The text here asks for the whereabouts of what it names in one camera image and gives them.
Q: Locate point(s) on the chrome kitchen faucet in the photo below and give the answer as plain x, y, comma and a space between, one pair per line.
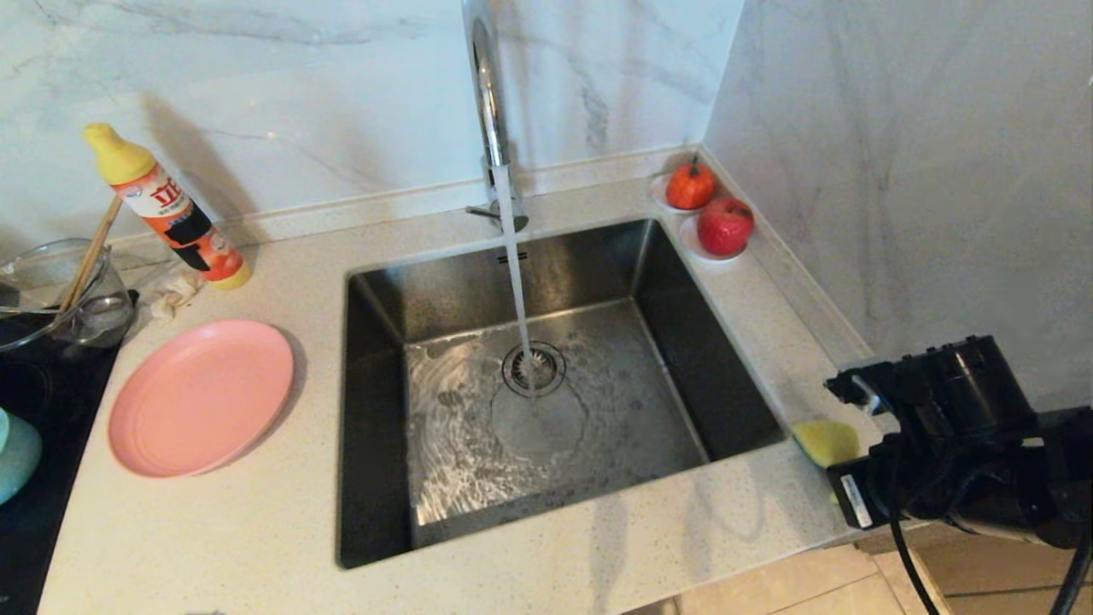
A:
488, 102

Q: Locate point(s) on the orange persimmon fruit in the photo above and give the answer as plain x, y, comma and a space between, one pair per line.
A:
690, 188

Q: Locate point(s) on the clear glass bowl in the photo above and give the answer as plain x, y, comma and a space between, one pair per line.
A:
34, 282

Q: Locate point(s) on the yellow sponge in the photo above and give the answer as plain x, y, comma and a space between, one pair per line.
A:
824, 440

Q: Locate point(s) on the round metal drain strainer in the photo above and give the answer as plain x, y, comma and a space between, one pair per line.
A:
546, 369

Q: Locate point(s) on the wooden chopstick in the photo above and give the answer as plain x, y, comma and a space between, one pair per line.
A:
88, 254
95, 254

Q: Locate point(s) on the crumpled white tissue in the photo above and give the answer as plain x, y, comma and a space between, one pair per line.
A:
175, 295

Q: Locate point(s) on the small white dish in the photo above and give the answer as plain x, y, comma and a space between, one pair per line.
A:
656, 195
687, 239

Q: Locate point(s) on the red apple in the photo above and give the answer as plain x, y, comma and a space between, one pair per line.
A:
725, 227

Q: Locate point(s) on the black induction cooktop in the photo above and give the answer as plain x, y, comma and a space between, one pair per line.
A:
51, 384

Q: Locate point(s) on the stainless steel sink basin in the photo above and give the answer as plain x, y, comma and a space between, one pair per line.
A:
615, 282

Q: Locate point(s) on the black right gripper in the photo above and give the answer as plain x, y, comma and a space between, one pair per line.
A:
914, 487

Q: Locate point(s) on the teal bowl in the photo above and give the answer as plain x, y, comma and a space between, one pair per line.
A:
17, 457

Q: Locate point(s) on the wooden cabinet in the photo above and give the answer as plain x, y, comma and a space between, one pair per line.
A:
1008, 581

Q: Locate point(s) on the yellow-capped orange dish soap bottle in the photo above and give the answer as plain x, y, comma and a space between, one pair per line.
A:
128, 166

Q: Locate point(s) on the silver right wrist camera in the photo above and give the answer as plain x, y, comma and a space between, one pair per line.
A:
867, 400

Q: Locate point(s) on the pink plate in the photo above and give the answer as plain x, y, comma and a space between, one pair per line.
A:
201, 397

